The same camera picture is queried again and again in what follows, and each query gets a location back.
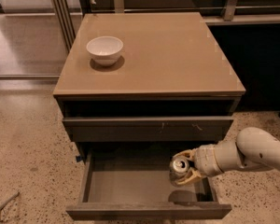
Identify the closed top drawer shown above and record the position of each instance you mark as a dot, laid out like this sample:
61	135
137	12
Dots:
160	129

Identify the brown drawer cabinet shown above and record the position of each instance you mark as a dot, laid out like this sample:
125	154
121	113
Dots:
170	66

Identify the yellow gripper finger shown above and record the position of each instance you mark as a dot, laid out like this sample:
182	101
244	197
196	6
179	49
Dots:
192	176
188	154

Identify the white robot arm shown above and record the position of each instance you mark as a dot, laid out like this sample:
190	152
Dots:
254	150

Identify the white ceramic bowl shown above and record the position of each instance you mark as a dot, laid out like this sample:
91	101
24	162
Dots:
105	50

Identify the open middle drawer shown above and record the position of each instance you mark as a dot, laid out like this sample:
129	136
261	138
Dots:
135	184

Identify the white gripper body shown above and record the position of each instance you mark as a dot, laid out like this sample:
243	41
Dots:
204	160

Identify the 7up soda can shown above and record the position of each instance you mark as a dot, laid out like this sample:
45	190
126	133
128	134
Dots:
179	167

